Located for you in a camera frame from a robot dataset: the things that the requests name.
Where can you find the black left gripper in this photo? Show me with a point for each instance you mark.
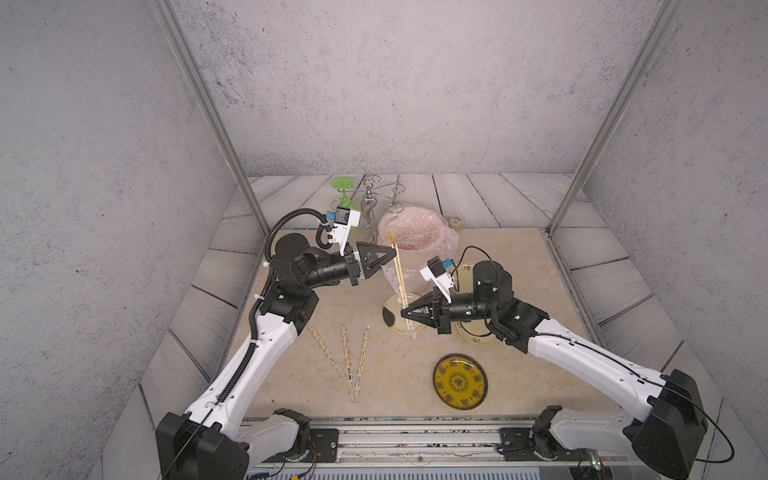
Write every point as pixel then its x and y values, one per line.
pixel 365 251

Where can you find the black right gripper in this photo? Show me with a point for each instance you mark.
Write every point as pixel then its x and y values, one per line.
pixel 439 313

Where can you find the chopsticks pair four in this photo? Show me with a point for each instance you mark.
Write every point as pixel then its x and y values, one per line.
pixel 391 238

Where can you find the chopsticks pair two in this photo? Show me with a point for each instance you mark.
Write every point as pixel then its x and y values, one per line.
pixel 347 359

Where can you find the chopsticks pair one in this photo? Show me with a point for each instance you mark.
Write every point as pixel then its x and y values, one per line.
pixel 326 351

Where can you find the chopsticks pair three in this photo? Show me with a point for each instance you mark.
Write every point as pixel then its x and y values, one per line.
pixel 361 365

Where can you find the clear plastic wrapper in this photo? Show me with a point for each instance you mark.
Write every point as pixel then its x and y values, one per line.
pixel 405 325

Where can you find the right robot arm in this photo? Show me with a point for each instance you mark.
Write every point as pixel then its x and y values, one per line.
pixel 661 420

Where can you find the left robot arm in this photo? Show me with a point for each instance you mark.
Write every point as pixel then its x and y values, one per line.
pixel 304 250

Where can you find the white trash bin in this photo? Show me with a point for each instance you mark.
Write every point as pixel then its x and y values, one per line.
pixel 417 252

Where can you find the large cream oval plate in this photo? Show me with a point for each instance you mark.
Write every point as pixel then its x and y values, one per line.
pixel 476 332

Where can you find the yellow patterned round plate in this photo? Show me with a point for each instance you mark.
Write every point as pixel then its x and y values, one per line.
pixel 460 382

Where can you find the green plastic goblet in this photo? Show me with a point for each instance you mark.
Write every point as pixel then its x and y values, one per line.
pixel 345 186

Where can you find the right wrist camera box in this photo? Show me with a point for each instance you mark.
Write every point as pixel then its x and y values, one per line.
pixel 437 272

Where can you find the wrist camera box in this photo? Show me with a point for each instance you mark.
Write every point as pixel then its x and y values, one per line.
pixel 341 222
pixel 437 272

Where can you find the chrome wire cup rack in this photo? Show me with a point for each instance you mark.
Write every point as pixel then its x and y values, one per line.
pixel 379 197

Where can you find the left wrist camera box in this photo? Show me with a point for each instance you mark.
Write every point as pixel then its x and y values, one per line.
pixel 341 222

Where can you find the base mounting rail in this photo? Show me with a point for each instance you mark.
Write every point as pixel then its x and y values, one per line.
pixel 454 446

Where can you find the metal corner post left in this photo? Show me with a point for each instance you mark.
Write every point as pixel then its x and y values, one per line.
pixel 182 51

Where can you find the metal corner post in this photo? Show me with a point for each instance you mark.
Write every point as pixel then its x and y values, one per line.
pixel 182 51
pixel 640 65

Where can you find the metal corner post right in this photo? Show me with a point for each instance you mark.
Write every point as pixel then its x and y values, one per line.
pixel 640 65

